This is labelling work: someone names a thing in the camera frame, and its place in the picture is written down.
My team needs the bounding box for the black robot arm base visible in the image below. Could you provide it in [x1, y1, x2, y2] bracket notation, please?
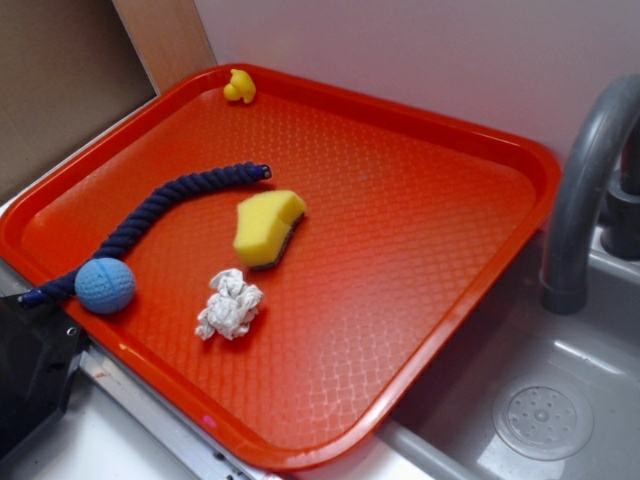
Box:
[1, 295, 86, 464]

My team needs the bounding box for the yellow sponge with scouring pad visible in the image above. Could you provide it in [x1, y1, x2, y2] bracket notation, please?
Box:
[233, 190, 307, 269]

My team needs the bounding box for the orange plastic tray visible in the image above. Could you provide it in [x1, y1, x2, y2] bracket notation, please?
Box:
[1, 66, 560, 472]

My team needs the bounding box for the crumpled white paper tissue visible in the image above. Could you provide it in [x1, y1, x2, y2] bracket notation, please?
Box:
[195, 268, 264, 340]

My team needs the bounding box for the yellow rubber duck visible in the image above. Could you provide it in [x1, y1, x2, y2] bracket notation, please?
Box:
[223, 69, 256, 104]

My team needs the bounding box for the light blue rubber ball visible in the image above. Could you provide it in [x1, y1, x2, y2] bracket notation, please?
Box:
[74, 258, 136, 315]

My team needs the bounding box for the grey plastic faucet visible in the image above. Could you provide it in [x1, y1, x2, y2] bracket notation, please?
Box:
[540, 73, 639, 315]

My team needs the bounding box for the light wooden board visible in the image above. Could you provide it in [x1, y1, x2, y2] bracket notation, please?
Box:
[113, 0, 217, 94]

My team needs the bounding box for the grey plastic sink basin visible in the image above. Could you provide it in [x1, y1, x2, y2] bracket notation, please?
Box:
[379, 240, 639, 479]

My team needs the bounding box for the brown cardboard panel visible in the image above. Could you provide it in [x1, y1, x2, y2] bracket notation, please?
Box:
[1, 1, 155, 201]

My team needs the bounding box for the dark blue twisted rope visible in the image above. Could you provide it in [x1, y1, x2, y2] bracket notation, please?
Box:
[18, 160, 273, 308]

